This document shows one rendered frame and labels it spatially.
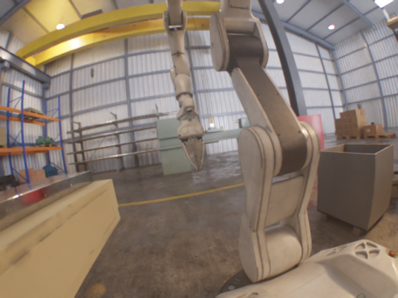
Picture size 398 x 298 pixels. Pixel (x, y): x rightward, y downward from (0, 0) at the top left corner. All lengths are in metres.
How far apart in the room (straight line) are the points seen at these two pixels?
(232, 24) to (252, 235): 0.75
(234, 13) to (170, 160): 4.11
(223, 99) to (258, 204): 8.73
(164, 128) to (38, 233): 4.43
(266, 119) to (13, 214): 0.54
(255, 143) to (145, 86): 8.64
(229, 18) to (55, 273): 0.80
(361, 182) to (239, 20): 1.11
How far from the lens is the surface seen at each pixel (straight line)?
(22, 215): 0.27
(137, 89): 9.01
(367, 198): 1.25
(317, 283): 0.63
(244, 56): 0.67
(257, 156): 0.43
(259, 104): 0.51
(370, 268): 0.62
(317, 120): 3.67
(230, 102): 9.17
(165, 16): 0.83
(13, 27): 10.14
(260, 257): 0.61
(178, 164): 4.54
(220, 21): 0.71
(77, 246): 0.27
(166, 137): 4.54
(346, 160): 1.27
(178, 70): 0.79
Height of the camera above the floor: 0.77
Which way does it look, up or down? 3 degrees down
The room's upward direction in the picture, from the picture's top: 9 degrees counter-clockwise
